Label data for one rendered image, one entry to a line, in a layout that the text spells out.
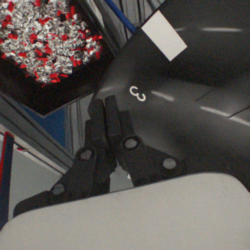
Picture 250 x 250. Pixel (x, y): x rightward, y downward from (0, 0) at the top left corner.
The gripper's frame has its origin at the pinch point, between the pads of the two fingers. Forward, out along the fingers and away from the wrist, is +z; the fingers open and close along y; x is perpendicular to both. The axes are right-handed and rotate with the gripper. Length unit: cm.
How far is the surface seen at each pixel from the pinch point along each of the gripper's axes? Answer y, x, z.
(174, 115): 5.2, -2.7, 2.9
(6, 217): -22.3, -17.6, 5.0
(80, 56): -3.3, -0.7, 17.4
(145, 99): 3.1, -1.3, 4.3
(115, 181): -14, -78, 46
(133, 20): 16, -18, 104
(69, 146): -23, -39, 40
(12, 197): -76, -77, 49
